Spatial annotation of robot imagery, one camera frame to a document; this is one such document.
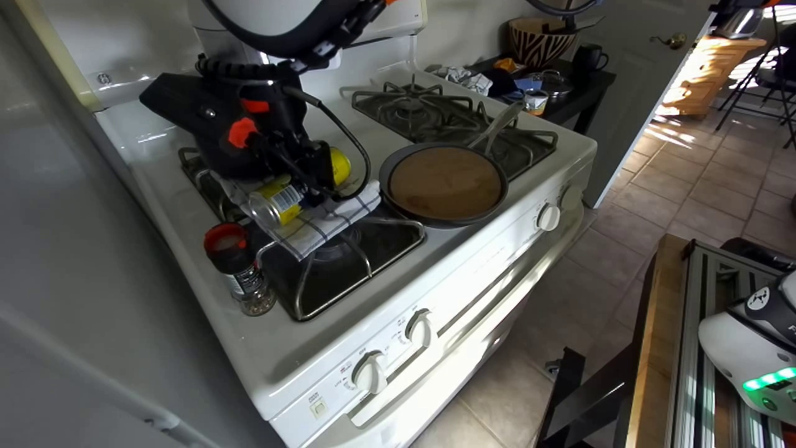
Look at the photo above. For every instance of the black mug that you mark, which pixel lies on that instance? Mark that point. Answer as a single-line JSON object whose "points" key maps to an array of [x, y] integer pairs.
{"points": [[589, 59]]}

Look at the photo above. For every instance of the zebra pattern basket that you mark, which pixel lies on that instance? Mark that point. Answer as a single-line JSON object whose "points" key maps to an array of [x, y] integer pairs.
{"points": [[538, 40]]}

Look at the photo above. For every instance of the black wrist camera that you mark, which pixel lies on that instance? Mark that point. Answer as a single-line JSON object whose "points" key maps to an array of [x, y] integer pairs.
{"points": [[188, 95]]}

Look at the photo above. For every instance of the red-capped spice bottle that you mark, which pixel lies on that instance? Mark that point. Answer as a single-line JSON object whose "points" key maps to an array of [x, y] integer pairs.
{"points": [[231, 258]]}

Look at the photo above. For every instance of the black tripod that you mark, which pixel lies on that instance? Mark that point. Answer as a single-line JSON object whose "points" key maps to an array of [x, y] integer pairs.
{"points": [[766, 75]]}

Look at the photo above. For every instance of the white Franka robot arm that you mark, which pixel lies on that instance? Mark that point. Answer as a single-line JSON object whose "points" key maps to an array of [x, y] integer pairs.
{"points": [[746, 350]]}

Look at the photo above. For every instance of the black bare burner grate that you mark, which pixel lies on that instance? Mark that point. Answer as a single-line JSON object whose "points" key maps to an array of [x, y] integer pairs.
{"points": [[424, 113]]}

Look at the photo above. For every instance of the white checkered towel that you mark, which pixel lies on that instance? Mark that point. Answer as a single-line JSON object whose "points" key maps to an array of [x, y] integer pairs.
{"points": [[331, 225]]}

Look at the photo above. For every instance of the white gas stove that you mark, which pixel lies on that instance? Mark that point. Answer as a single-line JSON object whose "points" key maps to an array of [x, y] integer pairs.
{"points": [[331, 350]]}

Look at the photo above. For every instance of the crumpled white wrapper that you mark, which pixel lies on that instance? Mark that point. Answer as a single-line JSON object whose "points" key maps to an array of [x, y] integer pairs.
{"points": [[468, 81]]}

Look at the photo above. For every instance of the wooden cart board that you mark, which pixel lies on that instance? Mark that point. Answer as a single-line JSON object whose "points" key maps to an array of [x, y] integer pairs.
{"points": [[660, 350]]}

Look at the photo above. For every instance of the grey door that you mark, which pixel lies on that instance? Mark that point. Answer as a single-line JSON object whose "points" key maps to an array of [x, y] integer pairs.
{"points": [[630, 90]]}

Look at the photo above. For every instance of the aluminium rail frame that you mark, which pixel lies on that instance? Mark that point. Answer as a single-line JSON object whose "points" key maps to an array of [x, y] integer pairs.
{"points": [[705, 400]]}

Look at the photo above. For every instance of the black stand legs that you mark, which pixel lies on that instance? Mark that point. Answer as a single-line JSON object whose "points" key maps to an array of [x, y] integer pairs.
{"points": [[573, 400]]}

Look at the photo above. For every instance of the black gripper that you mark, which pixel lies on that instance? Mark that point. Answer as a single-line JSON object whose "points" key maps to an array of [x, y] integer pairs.
{"points": [[269, 153]]}

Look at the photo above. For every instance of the small white cup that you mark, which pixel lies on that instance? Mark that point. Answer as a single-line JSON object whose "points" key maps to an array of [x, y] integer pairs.
{"points": [[536, 103]]}

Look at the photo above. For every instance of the grey frying pan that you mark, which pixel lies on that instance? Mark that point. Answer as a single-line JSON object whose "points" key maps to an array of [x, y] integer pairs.
{"points": [[443, 182]]}

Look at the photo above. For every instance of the blue and yellow can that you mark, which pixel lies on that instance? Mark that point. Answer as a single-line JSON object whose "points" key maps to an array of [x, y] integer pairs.
{"points": [[282, 206]]}

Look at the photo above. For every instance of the black grate under towel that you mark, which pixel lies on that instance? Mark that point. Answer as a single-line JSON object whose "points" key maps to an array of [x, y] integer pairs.
{"points": [[348, 265]]}

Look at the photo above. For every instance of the grey refrigerator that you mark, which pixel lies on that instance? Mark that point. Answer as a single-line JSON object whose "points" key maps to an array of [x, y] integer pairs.
{"points": [[75, 290]]}

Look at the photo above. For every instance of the dark side table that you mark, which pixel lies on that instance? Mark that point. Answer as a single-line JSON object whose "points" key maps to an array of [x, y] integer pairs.
{"points": [[587, 95]]}

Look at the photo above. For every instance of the white stove knob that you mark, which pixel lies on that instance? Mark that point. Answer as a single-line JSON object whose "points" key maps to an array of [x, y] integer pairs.
{"points": [[418, 330], [571, 201], [366, 371], [548, 217]]}

